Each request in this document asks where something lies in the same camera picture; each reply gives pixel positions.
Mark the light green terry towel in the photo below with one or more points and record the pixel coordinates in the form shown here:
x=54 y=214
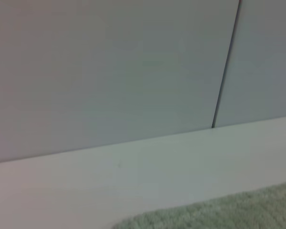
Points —
x=228 y=212

